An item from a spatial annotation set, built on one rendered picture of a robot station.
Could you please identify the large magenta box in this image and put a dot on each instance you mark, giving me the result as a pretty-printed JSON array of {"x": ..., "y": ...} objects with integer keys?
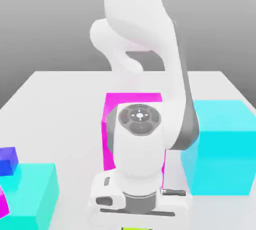
[{"x": 109, "y": 160}]

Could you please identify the small blue cube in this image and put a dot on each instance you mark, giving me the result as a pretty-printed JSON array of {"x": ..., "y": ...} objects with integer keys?
[{"x": 7, "y": 160}]

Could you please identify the small magenta cube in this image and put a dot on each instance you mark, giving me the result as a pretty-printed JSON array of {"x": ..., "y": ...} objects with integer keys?
[{"x": 3, "y": 204}]

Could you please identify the large turquoise box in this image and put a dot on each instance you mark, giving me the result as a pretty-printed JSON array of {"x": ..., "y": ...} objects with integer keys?
[{"x": 30, "y": 194}]

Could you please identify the small yellow-green cube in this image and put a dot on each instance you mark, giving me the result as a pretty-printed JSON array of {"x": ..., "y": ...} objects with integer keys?
[{"x": 136, "y": 228}]

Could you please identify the large cyan box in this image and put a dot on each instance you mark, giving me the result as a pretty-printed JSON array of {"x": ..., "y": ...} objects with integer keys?
[{"x": 224, "y": 154}]

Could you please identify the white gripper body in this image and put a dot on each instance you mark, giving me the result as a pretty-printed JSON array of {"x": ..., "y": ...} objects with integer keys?
[{"x": 138, "y": 219}]

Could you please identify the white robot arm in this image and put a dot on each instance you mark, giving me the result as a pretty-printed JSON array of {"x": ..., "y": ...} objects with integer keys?
[{"x": 140, "y": 154}]

